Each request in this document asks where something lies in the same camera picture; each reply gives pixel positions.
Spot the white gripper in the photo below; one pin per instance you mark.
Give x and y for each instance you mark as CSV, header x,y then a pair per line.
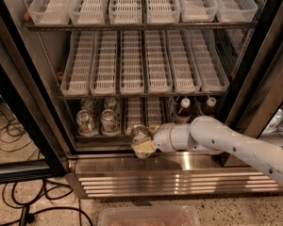
x,y
161,137

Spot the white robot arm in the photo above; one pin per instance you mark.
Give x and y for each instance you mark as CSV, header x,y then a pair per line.
x,y
206,134

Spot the bottom shelf empty tray right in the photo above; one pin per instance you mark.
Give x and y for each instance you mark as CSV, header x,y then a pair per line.
x,y
154,111

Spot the stainless steel fridge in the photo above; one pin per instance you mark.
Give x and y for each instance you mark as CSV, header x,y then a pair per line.
x,y
106,166

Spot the open fridge door left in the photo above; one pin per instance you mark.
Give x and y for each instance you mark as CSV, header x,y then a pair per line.
x,y
25,99

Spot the left tea bottle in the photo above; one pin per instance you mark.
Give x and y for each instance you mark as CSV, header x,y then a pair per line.
x,y
180,110

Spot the tea bottle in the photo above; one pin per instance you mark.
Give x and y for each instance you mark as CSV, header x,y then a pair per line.
x,y
180,110
206,105

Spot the right tea bottle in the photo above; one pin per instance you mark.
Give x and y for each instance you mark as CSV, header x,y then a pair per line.
x,y
206,105

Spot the clear plastic container on floor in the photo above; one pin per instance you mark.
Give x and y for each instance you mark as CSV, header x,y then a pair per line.
x,y
149,216

